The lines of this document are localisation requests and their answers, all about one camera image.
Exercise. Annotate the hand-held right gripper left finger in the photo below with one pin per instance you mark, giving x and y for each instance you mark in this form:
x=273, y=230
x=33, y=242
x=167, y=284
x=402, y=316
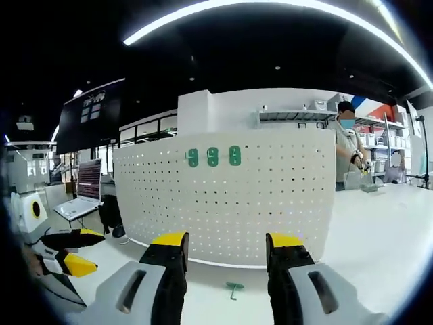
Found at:
x=165, y=277

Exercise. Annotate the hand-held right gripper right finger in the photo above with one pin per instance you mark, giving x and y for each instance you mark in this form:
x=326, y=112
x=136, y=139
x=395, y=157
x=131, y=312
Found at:
x=284, y=271

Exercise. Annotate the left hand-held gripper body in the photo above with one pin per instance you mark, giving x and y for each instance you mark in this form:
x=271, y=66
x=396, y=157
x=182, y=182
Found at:
x=25, y=216

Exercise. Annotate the green hook assembly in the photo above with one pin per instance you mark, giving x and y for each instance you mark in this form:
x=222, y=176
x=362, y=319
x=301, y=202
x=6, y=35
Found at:
x=212, y=158
x=234, y=156
x=193, y=158
x=234, y=286

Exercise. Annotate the white pegboard mounting plate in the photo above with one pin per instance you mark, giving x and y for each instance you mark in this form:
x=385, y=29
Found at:
x=236, y=210

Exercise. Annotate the open laptop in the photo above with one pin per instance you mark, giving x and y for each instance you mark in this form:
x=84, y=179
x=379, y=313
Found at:
x=88, y=179

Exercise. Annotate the ceiling projector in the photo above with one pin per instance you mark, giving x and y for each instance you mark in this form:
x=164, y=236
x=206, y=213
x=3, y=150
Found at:
x=25, y=122

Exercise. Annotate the clear plastic container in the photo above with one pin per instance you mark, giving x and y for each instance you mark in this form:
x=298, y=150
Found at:
x=372, y=188

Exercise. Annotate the metal shelf rack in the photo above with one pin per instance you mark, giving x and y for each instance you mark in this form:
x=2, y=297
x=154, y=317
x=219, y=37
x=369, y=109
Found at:
x=291, y=116

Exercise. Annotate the black tripod stand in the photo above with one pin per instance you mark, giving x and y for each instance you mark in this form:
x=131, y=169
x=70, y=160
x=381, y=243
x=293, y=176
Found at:
x=427, y=152

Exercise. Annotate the ceiling light strip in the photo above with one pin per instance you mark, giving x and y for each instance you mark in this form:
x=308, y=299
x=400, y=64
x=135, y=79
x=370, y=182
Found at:
x=270, y=6

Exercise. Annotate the dark wall display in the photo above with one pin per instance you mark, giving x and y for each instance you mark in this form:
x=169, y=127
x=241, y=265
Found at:
x=91, y=118

